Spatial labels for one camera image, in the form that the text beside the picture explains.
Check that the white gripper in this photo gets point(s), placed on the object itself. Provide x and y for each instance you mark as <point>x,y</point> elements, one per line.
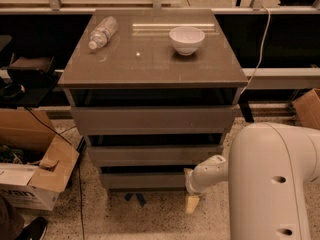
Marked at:
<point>192,185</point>

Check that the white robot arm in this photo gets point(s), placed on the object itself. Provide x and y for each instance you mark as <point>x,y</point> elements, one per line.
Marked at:
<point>266,170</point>

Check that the grey top drawer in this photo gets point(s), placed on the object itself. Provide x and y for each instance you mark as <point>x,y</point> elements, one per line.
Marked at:
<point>153,120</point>

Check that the grey middle drawer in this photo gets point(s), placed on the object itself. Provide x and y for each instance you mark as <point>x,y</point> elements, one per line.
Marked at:
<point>151,155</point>

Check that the grey drawer cabinet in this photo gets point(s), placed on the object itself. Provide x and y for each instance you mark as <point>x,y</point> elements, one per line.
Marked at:
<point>140,68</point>

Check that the open cardboard box left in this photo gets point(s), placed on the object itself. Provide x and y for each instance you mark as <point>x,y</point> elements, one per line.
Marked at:
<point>36,163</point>

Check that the blue tape cross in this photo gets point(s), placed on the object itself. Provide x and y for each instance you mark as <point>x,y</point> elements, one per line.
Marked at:
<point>139,196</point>

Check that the cardboard box right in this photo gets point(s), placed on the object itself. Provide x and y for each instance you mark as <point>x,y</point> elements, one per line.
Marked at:
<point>308,109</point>

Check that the black shoe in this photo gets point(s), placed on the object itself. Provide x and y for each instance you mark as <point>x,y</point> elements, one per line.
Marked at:
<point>35,230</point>

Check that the white ceramic bowl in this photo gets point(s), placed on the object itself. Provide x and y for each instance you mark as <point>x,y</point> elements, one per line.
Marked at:
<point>186,40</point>

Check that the clear plastic water bottle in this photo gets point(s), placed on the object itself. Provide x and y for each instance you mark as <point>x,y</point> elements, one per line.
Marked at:
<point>102,34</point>

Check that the black chair left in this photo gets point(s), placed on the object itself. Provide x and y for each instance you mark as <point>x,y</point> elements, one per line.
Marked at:
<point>31,79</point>

